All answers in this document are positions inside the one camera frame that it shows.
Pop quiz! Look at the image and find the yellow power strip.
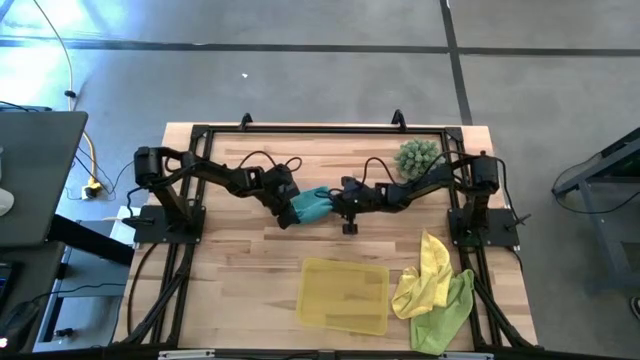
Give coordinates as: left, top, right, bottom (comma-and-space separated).
81, 180, 105, 200

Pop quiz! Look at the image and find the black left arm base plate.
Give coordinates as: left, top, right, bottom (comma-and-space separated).
132, 204, 207, 245

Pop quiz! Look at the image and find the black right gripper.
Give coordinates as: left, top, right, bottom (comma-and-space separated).
323, 174, 384, 236

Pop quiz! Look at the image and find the yellow translucent plastic basket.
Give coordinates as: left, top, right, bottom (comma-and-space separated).
294, 257, 391, 337

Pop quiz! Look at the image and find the black aluminium table frame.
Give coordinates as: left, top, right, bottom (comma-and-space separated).
113, 108, 539, 351

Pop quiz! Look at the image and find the green microfiber towel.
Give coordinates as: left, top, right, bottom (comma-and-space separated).
409, 268, 475, 356

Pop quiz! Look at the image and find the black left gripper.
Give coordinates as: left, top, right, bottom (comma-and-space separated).
257, 163, 302, 231

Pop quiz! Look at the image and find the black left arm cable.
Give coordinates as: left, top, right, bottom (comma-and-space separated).
237, 149, 304, 174

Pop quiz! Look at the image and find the yellow microfiber towel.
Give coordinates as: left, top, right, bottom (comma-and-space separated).
391, 229, 455, 320

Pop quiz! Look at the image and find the white computer mouse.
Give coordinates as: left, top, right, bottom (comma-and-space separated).
0, 187, 15, 218

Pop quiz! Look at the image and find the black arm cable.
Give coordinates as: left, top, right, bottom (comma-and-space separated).
360, 149, 481, 190
237, 149, 304, 174

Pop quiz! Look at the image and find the yellow floor power cable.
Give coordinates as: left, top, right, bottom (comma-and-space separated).
32, 0, 104, 194

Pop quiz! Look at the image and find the black computer mouse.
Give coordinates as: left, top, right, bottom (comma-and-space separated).
0, 299, 42, 354

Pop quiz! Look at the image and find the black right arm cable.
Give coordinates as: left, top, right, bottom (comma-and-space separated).
360, 149, 481, 190

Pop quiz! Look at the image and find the grey metal cart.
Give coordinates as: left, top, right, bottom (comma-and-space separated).
551, 127, 640, 294

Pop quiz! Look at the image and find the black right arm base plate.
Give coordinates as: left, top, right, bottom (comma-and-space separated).
447, 207, 521, 247

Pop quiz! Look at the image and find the potted green succulent plant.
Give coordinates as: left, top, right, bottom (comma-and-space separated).
393, 138, 444, 181

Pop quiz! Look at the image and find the grey low cabinet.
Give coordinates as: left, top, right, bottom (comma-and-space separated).
32, 219, 132, 351

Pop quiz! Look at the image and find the dark grey desk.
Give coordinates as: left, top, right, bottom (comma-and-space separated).
0, 110, 90, 250

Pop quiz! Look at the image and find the black desk crossbar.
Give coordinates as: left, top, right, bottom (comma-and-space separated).
47, 214, 136, 266

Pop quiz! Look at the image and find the teal microfiber towel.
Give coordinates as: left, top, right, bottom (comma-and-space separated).
289, 186, 335, 225

